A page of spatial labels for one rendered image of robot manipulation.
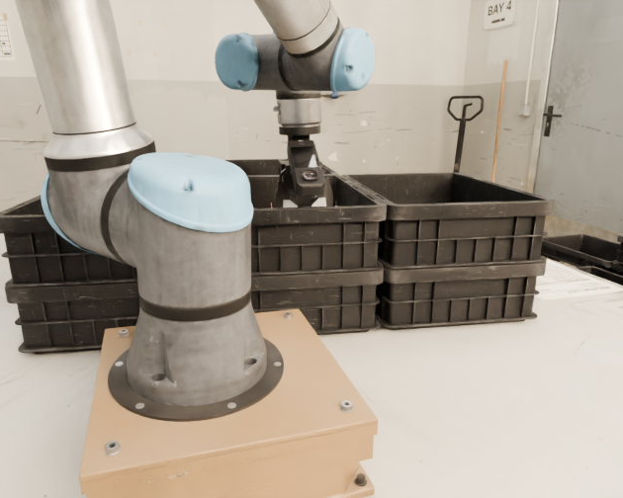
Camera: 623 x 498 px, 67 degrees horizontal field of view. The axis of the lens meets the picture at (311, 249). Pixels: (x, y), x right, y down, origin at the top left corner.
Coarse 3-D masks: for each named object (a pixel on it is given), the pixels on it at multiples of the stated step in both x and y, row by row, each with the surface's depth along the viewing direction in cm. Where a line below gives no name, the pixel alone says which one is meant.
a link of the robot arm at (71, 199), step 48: (48, 0) 43; (96, 0) 45; (48, 48) 45; (96, 48) 46; (48, 96) 47; (96, 96) 47; (48, 144) 50; (96, 144) 48; (144, 144) 51; (48, 192) 53; (96, 192) 48; (96, 240) 50
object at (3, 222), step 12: (24, 204) 78; (0, 216) 68; (12, 216) 68; (24, 216) 68; (36, 216) 68; (0, 228) 68; (12, 228) 68; (24, 228) 68; (36, 228) 69; (48, 228) 69
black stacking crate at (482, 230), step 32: (384, 192) 115; (416, 192) 116; (448, 192) 117; (480, 192) 104; (384, 224) 83; (416, 224) 78; (448, 224) 79; (480, 224) 80; (512, 224) 81; (544, 224) 82; (384, 256) 82; (416, 256) 80; (448, 256) 81; (480, 256) 82; (512, 256) 82
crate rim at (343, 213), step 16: (256, 176) 110; (272, 176) 110; (336, 176) 110; (256, 208) 74; (272, 208) 73; (288, 208) 73; (304, 208) 74; (320, 208) 74; (336, 208) 74; (352, 208) 75; (368, 208) 75; (384, 208) 76; (256, 224) 73
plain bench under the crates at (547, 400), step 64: (0, 256) 127; (0, 320) 88; (576, 320) 88; (0, 384) 67; (64, 384) 67; (384, 384) 67; (448, 384) 67; (512, 384) 67; (576, 384) 67; (0, 448) 55; (64, 448) 55; (384, 448) 55; (448, 448) 55; (512, 448) 55; (576, 448) 55
